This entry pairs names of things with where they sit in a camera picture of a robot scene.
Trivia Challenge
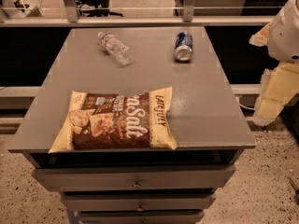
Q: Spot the top grey drawer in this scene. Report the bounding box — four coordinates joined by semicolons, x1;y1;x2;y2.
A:
32;164;235;192

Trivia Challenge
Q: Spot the middle grey drawer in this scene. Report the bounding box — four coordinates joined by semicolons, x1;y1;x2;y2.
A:
61;193;216;212

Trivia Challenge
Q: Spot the white cable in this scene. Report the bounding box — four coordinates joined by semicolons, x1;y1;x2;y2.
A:
236;98;256;112

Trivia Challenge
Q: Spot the blue pepsi can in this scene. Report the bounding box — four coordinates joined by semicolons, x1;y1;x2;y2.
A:
174;31;193;62

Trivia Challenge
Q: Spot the grey metal railing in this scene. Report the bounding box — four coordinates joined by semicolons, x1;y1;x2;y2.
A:
1;0;275;27

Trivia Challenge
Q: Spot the brown sea salt chip bag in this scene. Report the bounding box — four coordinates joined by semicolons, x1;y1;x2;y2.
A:
50;87;177;153

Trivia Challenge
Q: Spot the grey drawer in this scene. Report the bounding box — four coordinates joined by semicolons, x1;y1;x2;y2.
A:
32;164;235;192
61;193;216;212
79;210;204;224

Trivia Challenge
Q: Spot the bottom grey drawer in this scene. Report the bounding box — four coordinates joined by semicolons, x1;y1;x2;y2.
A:
79;210;204;224

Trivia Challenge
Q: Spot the clear plastic water bottle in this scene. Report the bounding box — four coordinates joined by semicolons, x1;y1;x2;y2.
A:
98;32;134;65

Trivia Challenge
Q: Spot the grey drawer cabinet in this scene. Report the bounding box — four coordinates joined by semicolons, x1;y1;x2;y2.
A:
9;27;254;224

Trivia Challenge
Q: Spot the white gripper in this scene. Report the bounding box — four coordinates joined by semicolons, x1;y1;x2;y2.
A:
249;0;299;126

